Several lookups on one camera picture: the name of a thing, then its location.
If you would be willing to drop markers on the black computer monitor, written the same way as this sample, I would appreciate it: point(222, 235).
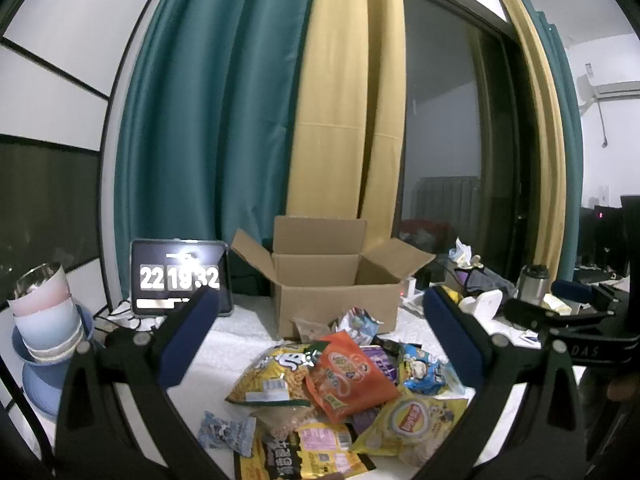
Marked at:
point(600, 235)
point(631, 230)

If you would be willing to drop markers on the red bag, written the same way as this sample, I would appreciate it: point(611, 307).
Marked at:
point(425, 232)

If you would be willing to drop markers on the small blue snack packet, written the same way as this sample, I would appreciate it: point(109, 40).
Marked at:
point(225, 432)

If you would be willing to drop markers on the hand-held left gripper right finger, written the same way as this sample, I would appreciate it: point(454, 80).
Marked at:
point(450, 330)

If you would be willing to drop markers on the wide yellow curtain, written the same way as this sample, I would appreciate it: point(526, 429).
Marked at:
point(340, 85)

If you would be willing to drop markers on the yellow chips bag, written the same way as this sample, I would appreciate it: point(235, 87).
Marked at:
point(405, 420)

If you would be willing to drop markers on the brown cardboard box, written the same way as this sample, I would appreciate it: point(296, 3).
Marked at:
point(325, 305)

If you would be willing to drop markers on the narrow teal curtain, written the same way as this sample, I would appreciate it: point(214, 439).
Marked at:
point(567, 135)

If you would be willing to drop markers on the orange snack bag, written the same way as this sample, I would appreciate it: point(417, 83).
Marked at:
point(345, 375)

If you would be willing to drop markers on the grey purple cloth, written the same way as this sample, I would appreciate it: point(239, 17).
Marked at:
point(482, 277)

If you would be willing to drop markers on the pink bowl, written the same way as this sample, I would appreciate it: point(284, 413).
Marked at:
point(35, 290)

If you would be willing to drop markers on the wide teal curtain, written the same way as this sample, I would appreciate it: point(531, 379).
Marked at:
point(200, 110)

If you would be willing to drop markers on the grey radiator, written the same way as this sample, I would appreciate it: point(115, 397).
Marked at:
point(445, 200)

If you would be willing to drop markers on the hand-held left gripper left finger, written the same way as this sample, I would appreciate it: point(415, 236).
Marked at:
point(190, 330)

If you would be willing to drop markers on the blue white snack packet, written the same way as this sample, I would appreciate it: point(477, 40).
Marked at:
point(425, 372)

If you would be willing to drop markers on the blue plate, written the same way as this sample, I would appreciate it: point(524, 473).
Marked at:
point(42, 390)

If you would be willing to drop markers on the pale blue bowl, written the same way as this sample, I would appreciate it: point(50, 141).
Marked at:
point(50, 327)

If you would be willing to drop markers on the purple snack packet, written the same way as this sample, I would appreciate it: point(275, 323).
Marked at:
point(382, 362)

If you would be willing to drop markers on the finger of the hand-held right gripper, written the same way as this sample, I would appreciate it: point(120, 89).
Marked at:
point(572, 291)
point(525, 312)

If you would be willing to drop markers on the narrow yellow curtain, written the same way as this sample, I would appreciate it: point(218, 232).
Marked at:
point(545, 160)

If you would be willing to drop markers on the dark glass door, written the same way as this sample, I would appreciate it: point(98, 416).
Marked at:
point(450, 85)

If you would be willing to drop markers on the steel thermos cup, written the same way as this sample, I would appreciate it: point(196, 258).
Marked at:
point(532, 282)

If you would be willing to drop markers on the large yellow snack bag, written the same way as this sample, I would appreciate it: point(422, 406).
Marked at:
point(265, 375)

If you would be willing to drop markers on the person's right hand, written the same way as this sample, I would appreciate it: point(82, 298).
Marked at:
point(620, 387)

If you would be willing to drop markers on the white tissue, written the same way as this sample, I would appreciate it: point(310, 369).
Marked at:
point(462, 252)

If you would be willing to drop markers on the white charger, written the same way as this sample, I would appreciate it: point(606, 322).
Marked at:
point(411, 287)

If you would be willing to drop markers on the white air conditioner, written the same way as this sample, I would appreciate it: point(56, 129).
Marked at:
point(615, 89)

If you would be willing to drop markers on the foil snack packet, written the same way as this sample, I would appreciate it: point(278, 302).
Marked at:
point(357, 322)

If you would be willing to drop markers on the white plastic holder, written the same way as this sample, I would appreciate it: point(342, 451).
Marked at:
point(482, 305)

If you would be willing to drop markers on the tablet with clock display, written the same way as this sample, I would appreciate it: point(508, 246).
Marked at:
point(150, 255)

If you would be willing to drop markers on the yellow black snack packet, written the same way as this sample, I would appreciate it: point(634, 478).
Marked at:
point(310, 450)

